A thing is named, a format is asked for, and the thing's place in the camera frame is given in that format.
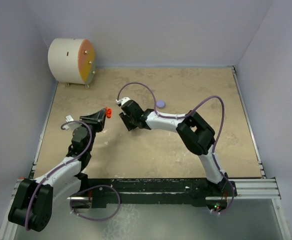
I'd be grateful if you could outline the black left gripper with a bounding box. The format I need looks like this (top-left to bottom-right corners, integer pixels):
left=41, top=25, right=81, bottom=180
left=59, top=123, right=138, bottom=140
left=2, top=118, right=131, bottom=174
left=78, top=108, right=106, bottom=152

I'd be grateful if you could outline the orange earbud charging case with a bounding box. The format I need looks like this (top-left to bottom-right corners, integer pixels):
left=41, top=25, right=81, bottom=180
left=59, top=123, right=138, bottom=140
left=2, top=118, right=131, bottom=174
left=105, top=107, right=112, bottom=119

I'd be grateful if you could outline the purple earbud charging case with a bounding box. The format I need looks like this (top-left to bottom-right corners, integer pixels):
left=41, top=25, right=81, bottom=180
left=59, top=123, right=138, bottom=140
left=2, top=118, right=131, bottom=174
left=156, top=100, right=166, bottom=109

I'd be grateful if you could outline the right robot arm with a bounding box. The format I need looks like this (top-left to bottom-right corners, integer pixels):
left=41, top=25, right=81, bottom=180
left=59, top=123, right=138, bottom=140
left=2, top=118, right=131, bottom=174
left=116, top=97, right=228, bottom=196

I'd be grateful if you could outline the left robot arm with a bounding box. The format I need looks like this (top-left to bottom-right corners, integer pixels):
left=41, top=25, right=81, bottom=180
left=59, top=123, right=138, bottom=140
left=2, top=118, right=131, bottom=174
left=7, top=107, right=112, bottom=232

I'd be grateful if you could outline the round tricolour drawer cabinet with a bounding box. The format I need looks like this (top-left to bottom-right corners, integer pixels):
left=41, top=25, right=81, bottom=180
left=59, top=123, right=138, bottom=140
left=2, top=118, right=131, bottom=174
left=47, top=38, right=96, bottom=89

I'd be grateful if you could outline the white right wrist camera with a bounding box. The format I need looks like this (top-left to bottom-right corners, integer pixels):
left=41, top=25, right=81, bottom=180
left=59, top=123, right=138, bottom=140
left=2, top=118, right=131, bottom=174
left=116, top=97, right=130, bottom=107

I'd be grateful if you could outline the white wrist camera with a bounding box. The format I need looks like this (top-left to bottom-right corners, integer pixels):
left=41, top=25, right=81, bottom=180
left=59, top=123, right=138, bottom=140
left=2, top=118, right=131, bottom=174
left=116, top=97, right=130, bottom=107
left=64, top=115, right=78, bottom=131

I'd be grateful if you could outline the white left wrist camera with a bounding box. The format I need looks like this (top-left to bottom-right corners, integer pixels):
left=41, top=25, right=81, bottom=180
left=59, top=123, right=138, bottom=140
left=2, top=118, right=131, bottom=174
left=64, top=115, right=78, bottom=131

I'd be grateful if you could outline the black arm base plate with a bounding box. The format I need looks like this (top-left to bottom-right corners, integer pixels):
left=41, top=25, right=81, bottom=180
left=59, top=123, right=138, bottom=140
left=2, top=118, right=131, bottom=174
left=71, top=177, right=237, bottom=210

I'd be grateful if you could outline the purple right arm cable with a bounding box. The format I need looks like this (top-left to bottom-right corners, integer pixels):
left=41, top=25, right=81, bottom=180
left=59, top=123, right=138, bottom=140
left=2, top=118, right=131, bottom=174
left=117, top=82, right=236, bottom=215

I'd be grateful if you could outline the aluminium rail frame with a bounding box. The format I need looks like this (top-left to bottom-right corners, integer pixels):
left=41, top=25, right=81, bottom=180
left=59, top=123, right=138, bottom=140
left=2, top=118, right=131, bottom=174
left=0, top=65, right=292, bottom=240

